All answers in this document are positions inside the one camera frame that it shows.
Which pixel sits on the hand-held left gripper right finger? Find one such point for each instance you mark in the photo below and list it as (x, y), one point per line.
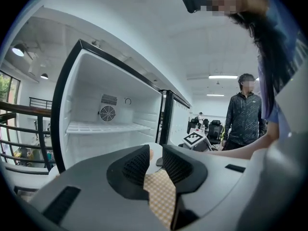
(183, 172)

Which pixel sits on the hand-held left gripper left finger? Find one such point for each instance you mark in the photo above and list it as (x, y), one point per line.
(130, 172)

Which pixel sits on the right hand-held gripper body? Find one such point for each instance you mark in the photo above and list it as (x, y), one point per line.
(195, 139)

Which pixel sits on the white plate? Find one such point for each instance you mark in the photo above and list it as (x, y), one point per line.
(156, 150)

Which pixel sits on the black mini fridge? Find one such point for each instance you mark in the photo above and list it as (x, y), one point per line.
(96, 80)

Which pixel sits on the person's right forearm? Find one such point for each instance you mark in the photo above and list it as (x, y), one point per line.
(247, 148)

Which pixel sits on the long ceiling light strip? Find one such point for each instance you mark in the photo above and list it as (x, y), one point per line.
(222, 77)

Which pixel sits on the person's blue shirt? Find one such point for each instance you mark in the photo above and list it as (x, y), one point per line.
(272, 114)

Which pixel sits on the thin black railing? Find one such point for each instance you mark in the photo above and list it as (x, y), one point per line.
(41, 102)

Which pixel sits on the black pendant lamp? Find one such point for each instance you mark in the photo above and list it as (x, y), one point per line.
(18, 50)
(44, 76)

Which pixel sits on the black framed window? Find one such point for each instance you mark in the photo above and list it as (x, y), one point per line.
(9, 97)

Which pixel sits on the black railing with wooden rail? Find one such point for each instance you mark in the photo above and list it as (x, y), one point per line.
(24, 129)

